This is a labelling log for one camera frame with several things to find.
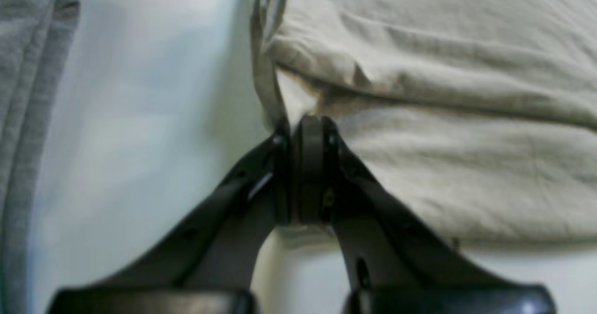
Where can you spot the beige T-shirt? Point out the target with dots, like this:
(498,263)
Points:
(480,115)

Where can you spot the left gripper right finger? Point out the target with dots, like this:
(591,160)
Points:
(394,262)

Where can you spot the light grey T-shirt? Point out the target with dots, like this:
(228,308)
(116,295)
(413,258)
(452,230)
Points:
(35,39)

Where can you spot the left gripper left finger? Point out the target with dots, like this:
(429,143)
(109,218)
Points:
(205,264)

